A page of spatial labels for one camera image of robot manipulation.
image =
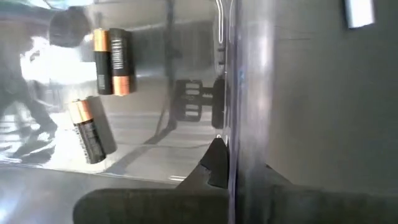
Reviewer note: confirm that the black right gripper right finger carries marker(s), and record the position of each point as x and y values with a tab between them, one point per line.
326	208

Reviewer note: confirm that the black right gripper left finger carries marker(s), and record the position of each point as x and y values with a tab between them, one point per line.
214	171

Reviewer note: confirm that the black table mat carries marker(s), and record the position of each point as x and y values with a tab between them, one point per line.
326	124

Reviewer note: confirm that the white Kirkland AAA battery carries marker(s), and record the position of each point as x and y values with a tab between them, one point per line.
359	14

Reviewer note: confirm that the black copper Duracell battery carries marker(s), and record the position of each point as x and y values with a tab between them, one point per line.
119	62
88	132
102	62

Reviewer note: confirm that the clear plastic bin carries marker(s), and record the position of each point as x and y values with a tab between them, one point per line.
252	93

